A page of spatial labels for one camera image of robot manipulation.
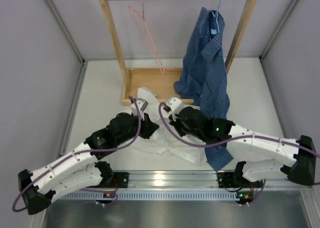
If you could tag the right aluminium frame post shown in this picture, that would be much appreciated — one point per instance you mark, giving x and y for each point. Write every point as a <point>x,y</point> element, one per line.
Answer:
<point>276,32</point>

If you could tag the aluminium mounting rail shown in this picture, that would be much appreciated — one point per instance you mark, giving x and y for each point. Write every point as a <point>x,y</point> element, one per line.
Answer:
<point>178,179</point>

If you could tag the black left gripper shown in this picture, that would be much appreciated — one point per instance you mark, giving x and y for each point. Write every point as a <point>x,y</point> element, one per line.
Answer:
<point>149,127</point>

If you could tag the aluminium frame post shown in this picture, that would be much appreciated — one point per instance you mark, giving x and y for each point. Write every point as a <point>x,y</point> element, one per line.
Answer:
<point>69,39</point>
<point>276,32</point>

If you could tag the pink wire hanger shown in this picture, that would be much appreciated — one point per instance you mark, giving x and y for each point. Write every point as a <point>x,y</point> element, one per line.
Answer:
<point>142,25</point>

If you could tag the left aluminium frame post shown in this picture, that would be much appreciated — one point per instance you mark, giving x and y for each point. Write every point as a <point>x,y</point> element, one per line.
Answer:
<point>69,39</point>

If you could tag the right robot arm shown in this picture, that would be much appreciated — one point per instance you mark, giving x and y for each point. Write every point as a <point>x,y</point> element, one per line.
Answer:
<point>291,159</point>

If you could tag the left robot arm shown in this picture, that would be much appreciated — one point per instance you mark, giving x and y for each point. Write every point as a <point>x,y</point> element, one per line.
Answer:
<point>83,166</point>

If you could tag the white shirt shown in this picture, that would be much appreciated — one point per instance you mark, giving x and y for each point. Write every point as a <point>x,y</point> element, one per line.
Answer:
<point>161,141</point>

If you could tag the slotted cable duct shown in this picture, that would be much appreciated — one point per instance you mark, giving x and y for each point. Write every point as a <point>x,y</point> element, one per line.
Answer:
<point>158,195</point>

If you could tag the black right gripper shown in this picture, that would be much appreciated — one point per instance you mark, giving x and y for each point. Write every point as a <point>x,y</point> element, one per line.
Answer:
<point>175,122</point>

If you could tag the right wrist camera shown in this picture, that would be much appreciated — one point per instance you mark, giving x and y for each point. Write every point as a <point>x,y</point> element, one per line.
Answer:
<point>174,106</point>

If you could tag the blue checkered shirt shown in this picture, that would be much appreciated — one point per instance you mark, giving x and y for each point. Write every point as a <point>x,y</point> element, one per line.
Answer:
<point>204,77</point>

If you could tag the blue wire hanger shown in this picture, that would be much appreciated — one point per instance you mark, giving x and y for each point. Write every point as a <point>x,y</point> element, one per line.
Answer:
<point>218,10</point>

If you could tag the wooden clothes rack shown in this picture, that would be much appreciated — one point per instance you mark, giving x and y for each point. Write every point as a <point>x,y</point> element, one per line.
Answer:
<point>160,80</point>

